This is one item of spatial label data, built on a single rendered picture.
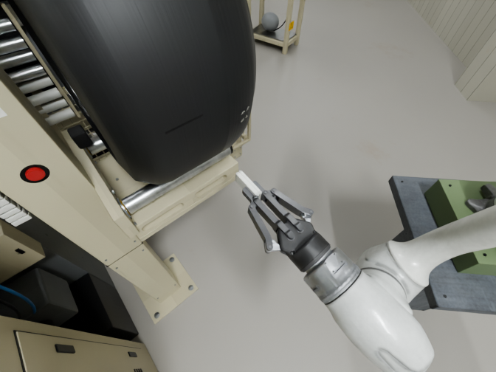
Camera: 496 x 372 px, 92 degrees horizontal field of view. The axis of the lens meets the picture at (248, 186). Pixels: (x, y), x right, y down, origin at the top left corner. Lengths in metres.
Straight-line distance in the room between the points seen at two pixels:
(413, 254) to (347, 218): 1.21
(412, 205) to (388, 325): 0.71
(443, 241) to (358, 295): 0.19
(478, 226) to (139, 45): 0.54
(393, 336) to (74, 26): 0.58
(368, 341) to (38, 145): 0.66
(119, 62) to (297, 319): 1.36
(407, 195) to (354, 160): 1.04
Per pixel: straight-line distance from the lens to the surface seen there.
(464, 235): 0.53
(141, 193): 0.68
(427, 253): 0.57
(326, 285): 0.45
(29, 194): 0.67
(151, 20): 0.38
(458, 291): 1.03
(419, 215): 1.10
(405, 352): 0.48
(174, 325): 1.49
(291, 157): 2.00
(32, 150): 0.61
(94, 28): 0.37
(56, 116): 1.04
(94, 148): 0.88
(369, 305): 0.46
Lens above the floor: 1.43
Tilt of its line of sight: 54 degrees down
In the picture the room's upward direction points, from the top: straight up
